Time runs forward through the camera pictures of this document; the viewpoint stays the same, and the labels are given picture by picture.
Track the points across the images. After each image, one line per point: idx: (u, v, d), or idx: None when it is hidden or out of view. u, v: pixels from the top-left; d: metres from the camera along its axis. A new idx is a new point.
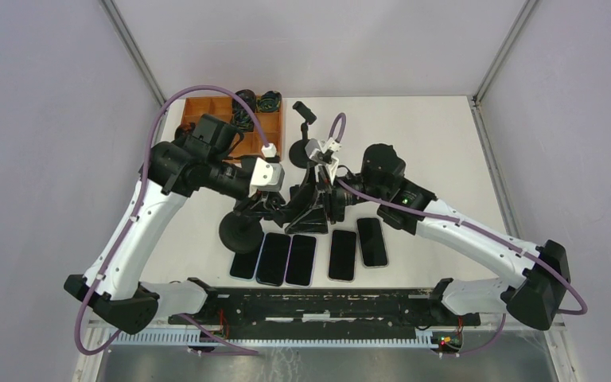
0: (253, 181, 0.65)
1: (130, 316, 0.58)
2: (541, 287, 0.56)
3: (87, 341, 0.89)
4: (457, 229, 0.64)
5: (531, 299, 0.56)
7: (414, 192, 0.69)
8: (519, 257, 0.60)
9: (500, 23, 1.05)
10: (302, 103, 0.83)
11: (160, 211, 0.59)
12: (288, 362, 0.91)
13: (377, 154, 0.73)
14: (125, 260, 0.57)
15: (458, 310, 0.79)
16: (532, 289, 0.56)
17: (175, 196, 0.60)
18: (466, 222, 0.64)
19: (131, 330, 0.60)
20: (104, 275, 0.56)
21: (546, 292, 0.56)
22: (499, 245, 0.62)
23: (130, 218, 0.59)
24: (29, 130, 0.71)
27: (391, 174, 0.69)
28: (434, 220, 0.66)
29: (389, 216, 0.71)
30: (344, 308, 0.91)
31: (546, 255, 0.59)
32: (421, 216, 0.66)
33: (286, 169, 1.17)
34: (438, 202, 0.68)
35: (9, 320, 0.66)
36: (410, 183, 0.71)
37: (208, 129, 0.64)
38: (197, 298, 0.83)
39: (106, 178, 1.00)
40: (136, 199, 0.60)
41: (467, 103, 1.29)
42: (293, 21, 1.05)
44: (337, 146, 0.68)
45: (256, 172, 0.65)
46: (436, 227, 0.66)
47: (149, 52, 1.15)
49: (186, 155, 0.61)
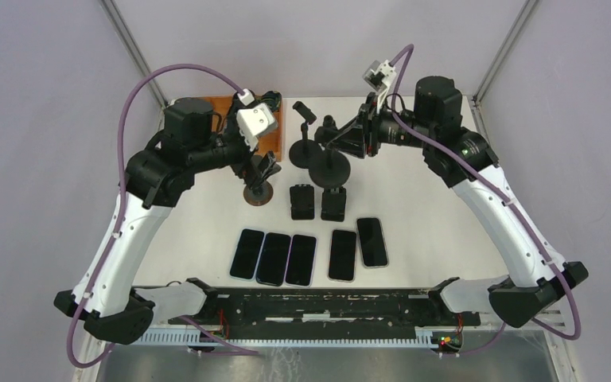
0: (251, 130, 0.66)
1: (125, 328, 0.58)
2: (546, 299, 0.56)
3: (83, 356, 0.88)
4: (501, 208, 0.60)
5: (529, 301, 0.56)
7: (476, 146, 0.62)
8: (542, 264, 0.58)
9: (499, 23, 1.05)
10: (301, 103, 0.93)
11: (142, 224, 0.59)
12: (288, 362, 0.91)
13: (438, 85, 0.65)
14: (111, 276, 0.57)
15: (453, 307, 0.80)
16: (538, 299, 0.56)
17: (158, 209, 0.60)
18: (514, 206, 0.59)
19: (126, 341, 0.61)
20: (91, 293, 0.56)
21: (547, 304, 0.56)
22: (531, 243, 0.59)
23: (112, 234, 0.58)
24: (29, 131, 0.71)
27: (445, 102, 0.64)
28: (484, 187, 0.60)
29: (435, 158, 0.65)
30: (344, 308, 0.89)
31: (570, 274, 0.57)
32: (474, 177, 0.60)
33: (286, 169, 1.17)
34: (492, 170, 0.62)
35: (9, 320, 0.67)
36: (471, 134, 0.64)
37: (173, 126, 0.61)
38: (197, 298, 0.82)
39: (105, 178, 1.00)
40: (118, 213, 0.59)
41: (467, 103, 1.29)
42: (293, 21, 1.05)
44: (388, 68, 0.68)
45: (250, 119, 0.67)
46: (480, 196, 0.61)
47: (149, 52, 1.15)
49: (164, 165, 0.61)
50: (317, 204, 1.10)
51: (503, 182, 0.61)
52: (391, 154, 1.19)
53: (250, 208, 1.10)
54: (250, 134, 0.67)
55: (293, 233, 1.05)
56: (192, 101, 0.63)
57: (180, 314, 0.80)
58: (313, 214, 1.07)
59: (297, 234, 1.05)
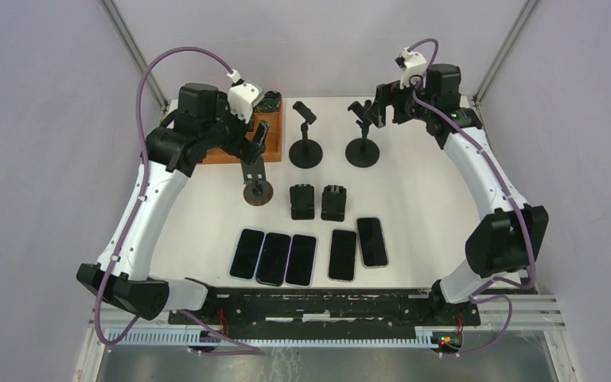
0: (247, 99, 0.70)
1: (147, 299, 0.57)
2: (500, 222, 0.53)
3: (87, 341, 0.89)
4: (474, 154, 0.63)
5: (484, 233, 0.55)
7: (466, 115, 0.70)
8: (503, 199, 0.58)
9: (499, 24, 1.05)
10: (301, 103, 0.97)
11: (166, 189, 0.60)
12: (288, 362, 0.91)
13: (440, 65, 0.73)
14: (138, 238, 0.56)
15: (450, 298, 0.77)
16: (489, 221, 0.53)
17: (179, 175, 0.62)
18: (486, 152, 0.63)
19: (147, 316, 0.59)
20: (118, 256, 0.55)
21: (503, 227, 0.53)
22: (495, 182, 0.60)
23: (138, 198, 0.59)
24: (28, 133, 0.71)
27: (444, 76, 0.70)
28: (461, 138, 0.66)
29: (430, 120, 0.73)
30: (344, 308, 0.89)
31: (528, 211, 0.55)
32: (455, 128, 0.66)
33: (286, 169, 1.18)
34: (478, 130, 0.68)
35: (9, 320, 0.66)
36: (465, 110, 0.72)
37: (188, 103, 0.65)
38: (197, 294, 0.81)
39: (105, 177, 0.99)
40: (142, 181, 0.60)
41: (467, 103, 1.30)
42: (293, 21, 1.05)
44: (408, 52, 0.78)
45: (243, 93, 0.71)
46: (460, 146, 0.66)
47: (149, 53, 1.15)
49: (180, 138, 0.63)
50: (317, 204, 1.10)
51: (483, 138, 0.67)
52: (391, 154, 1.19)
53: (250, 207, 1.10)
54: (248, 103, 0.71)
55: (293, 233, 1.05)
56: (204, 85, 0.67)
57: (184, 309, 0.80)
58: (313, 214, 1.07)
59: (297, 234, 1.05)
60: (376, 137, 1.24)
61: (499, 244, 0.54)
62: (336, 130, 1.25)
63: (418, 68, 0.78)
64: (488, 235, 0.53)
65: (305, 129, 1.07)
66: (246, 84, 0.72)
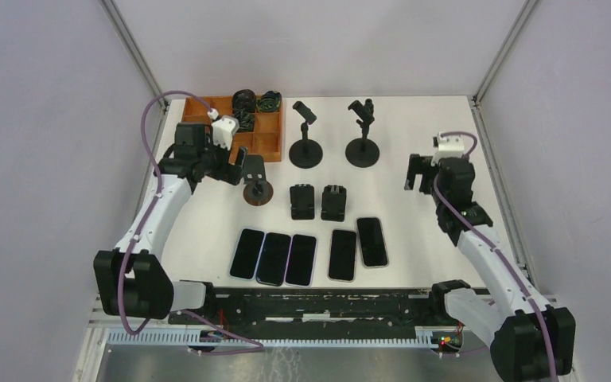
0: (227, 129, 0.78)
1: (163, 290, 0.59)
2: (523, 326, 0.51)
3: (87, 341, 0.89)
4: (488, 252, 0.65)
5: (507, 337, 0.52)
7: (476, 212, 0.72)
8: (523, 300, 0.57)
9: (499, 23, 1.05)
10: (301, 103, 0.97)
11: (178, 190, 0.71)
12: (288, 362, 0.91)
13: (458, 164, 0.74)
14: (157, 224, 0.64)
15: (452, 311, 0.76)
16: (511, 324, 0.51)
17: (186, 186, 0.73)
18: (500, 251, 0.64)
19: (159, 314, 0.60)
20: (139, 236, 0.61)
21: (527, 332, 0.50)
22: (512, 282, 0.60)
23: (154, 196, 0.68)
24: (27, 131, 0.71)
27: (457, 178, 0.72)
28: (473, 236, 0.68)
29: (443, 217, 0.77)
30: (344, 308, 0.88)
31: (550, 313, 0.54)
32: (466, 226, 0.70)
33: (285, 169, 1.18)
34: (490, 228, 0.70)
35: (8, 319, 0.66)
36: (477, 206, 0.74)
37: (184, 134, 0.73)
38: (197, 292, 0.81)
39: (105, 177, 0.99)
40: (155, 186, 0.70)
41: (467, 103, 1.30)
42: (293, 21, 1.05)
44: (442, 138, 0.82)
45: (221, 126, 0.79)
46: (472, 242, 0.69)
47: (149, 53, 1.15)
49: (184, 167, 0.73)
50: (317, 204, 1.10)
51: (496, 236, 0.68)
52: (391, 155, 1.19)
53: (250, 207, 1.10)
54: (227, 134, 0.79)
55: (293, 233, 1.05)
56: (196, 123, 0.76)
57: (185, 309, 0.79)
58: (313, 214, 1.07)
59: (297, 234, 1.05)
60: (376, 137, 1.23)
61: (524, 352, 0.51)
62: (336, 130, 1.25)
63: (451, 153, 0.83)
64: (514, 339, 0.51)
65: (305, 128, 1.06)
66: (224, 118, 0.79)
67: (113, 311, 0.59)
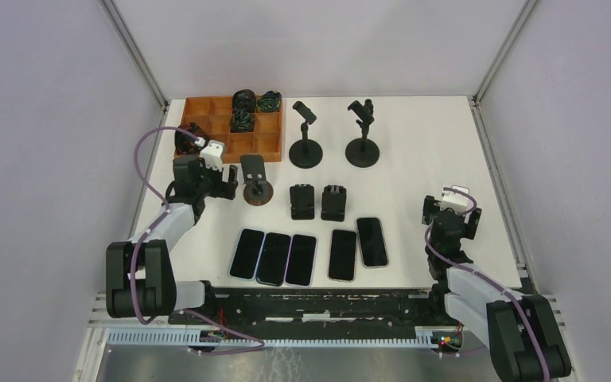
0: (215, 155, 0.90)
1: (167, 281, 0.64)
2: (503, 311, 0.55)
3: (87, 341, 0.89)
4: (467, 274, 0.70)
5: (494, 328, 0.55)
7: (462, 259, 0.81)
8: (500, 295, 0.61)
9: (499, 23, 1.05)
10: (301, 103, 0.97)
11: (184, 212, 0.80)
12: (288, 362, 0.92)
13: (449, 219, 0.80)
14: (165, 227, 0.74)
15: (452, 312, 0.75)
16: (492, 310, 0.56)
17: (188, 216, 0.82)
18: (477, 271, 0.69)
19: (161, 309, 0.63)
20: (150, 232, 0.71)
21: (504, 315, 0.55)
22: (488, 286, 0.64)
23: (165, 210, 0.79)
24: (26, 130, 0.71)
27: (449, 233, 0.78)
28: (456, 270, 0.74)
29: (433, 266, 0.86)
30: (344, 308, 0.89)
31: (527, 302, 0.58)
32: (449, 263, 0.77)
33: (285, 169, 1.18)
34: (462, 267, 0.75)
35: (9, 318, 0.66)
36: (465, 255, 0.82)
37: (181, 174, 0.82)
38: (197, 291, 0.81)
39: (104, 177, 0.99)
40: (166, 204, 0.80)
41: (467, 103, 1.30)
42: (293, 21, 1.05)
44: (447, 192, 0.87)
45: (210, 152, 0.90)
46: (454, 274, 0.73)
47: (149, 53, 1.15)
49: (189, 200, 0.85)
50: (317, 204, 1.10)
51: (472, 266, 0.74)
52: (390, 155, 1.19)
53: (250, 207, 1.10)
54: (216, 159, 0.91)
55: (293, 233, 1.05)
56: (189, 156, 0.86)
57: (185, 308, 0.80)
58: (313, 214, 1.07)
59: (297, 234, 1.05)
60: (376, 137, 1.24)
61: (512, 341, 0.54)
62: (336, 131, 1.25)
63: (457, 208, 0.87)
64: (500, 326, 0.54)
65: (305, 129, 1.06)
66: (211, 144, 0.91)
67: (114, 308, 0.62)
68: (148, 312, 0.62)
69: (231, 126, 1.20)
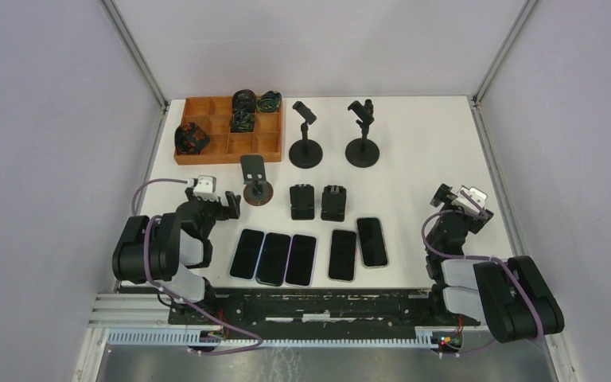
0: (209, 192, 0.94)
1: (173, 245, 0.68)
2: (489, 271, 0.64)
3: (87, 341, 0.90)
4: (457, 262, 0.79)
5: (484, 288, 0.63)
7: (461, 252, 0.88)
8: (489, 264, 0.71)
9: (499, 23, 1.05)
10: (301, 103, 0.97)
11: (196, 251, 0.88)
12: (288, 362, 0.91)
13: (453, 227, 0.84)
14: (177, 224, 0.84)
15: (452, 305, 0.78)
16: (480, 271, 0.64)
17: (198, 259, 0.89)
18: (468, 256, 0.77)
19: (162, 268, 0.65)
20: None
21: (492, 274, 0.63)
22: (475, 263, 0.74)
23: None
24: (25, 129, 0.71)
27: (451, 241, 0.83)
28: (450, 263, 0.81)
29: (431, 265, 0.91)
30: (344, 308, 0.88)
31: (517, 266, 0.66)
32: (443, 256, 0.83)
33: (285, 169, 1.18)
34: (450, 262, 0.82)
35: (9, 318, 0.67)
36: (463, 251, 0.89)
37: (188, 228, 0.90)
38: (197, 285, 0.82)
39: (104, 176, 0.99)
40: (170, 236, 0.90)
41: (467, 103, 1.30)
42: (293, 21, 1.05)
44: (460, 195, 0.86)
45: (202, 189, 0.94)
46: (449, 267, 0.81)
47: (149, 52, 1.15)
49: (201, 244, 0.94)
50: (317, 204, 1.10)
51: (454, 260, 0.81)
52: (391, 155, 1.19)
53: (250, 207, 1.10)
54: (212, 193, 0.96)
55: (293, 233, 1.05)
56: (186, 203, 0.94)
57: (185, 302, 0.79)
58: (313, 214, 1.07)
59: (297, 234, 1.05)
60: (376, 137, 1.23)
61: (500, 296, 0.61)
62: (336, 131, 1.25)
63: (468, 209, 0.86)
64: (487, 284, 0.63)
65: (305, 129, 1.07)
66: (201, 181, 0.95)
67: (121, 270, 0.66)
68: (149, 270, 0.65)
69: (231, 126, 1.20)
